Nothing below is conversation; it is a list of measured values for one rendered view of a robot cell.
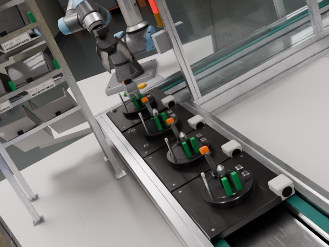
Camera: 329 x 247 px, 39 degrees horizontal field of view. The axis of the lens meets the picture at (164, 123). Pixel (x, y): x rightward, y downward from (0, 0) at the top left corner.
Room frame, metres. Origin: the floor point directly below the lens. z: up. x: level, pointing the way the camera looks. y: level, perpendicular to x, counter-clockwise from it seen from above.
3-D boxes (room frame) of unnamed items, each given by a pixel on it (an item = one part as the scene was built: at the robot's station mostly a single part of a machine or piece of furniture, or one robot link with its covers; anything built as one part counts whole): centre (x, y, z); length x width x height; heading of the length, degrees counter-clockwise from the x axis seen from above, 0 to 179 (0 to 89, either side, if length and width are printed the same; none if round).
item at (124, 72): (2.33, 0.06, 0.94); 0.15 x 0.15 x 0.10
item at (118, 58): (2.34, 0.06, 1.06); 0.13 x 0.12 x 0.14; 67
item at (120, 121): (1.70, 0.07, 0.96); 0.24 x 0.24 x 0.02; 12
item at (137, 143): (1.45, 0.01, 1.01); 0.24 x 0.24 x 0.13; 12
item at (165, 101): (1.62, -0.05, 0.97); 0.05 x 0.05 x 0.04; 12
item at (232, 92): (1.73, -0.23, 0.91); 0.84 x 0.28 x 0.10; 102
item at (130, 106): (1.70, 0.07, 0.98); 0.14 x 0.14 x 0.02
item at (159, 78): (1.93, 0.03, 0.93); 0.21 x 0.07 x 0.06; 102
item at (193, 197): (0.97, -0.08, 1.01); 0.24 x 0.24 x 0.13; 12
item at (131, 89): (1.69, 0.06, 1.06); 0.08 x 0.04 x 0.07; 12
